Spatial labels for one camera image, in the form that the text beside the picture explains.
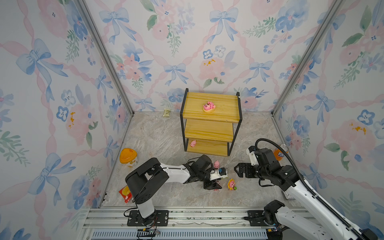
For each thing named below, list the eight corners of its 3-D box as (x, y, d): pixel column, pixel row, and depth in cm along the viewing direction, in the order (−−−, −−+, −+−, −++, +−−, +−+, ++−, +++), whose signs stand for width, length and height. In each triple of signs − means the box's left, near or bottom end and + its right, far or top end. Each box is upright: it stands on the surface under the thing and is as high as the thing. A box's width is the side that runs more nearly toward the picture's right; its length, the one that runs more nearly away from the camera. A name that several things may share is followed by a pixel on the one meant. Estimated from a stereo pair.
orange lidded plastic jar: (124, 168, 93) (117, 160, 83) (128, 157, 97) (121, 148, 88) (138, 168, 93) (132, 160, 83) (141, 157, 97) (136, 148, 88)
